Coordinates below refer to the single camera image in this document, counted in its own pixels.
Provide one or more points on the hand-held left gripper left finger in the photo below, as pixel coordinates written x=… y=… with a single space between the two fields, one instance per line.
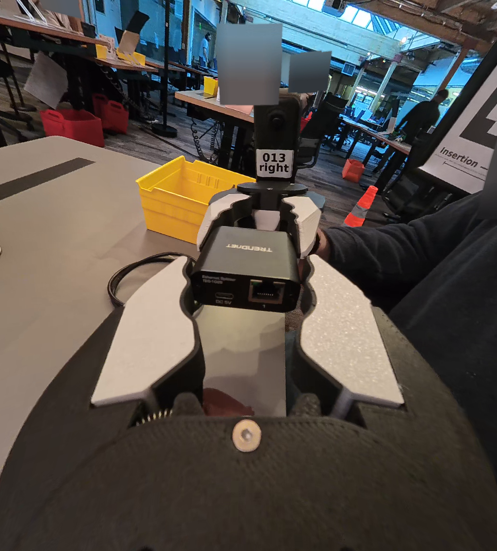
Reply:
x=145 y=340

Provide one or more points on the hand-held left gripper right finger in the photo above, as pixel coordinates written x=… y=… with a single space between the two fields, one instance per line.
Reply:
x=347 y=344

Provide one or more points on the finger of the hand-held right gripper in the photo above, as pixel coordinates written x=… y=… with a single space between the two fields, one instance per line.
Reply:
x=218 y=213
x=308 y=224

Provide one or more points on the black ethernet splitter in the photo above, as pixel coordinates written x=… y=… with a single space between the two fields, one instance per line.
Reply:
x=244 y=254

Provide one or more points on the yellow plastic bin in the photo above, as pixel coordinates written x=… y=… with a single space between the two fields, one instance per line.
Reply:
x=166 y=206

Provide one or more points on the person's right forearm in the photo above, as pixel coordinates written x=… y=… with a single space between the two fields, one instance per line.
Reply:
x=381 y=254

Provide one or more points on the person's right hand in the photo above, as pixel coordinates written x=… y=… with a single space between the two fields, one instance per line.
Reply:
x=323 y=243

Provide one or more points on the black office chair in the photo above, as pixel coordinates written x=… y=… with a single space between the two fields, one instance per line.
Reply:
x=325 y=125

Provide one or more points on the orange traffic cone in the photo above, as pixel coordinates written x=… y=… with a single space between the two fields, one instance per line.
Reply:
x=360 y=211

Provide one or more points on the orange fabric bin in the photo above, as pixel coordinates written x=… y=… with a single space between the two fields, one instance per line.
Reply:
x=353 y=168

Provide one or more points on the small yellow bin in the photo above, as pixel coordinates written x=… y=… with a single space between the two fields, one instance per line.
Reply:
x=210 y=86

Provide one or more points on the wooden table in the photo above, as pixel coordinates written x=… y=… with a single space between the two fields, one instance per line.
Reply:
x=377 y=135
x=196 y=97

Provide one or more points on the person's dark sweater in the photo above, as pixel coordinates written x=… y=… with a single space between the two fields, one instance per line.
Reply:
x=467 y=344

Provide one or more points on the red fabric bag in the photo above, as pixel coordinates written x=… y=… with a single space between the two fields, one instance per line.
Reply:
x=113 y=114
x=72 y=127

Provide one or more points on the black white framed poster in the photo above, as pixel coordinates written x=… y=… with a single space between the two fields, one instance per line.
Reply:
x=467 y=142

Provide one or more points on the black tape strip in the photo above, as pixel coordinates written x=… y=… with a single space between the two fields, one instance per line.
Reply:
x=37 y=180

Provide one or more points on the white paper sheet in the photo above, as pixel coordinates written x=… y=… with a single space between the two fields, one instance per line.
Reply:
x=46 y=86

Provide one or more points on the long wooden workbench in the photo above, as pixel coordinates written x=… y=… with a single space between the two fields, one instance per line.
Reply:
x=24 y=26

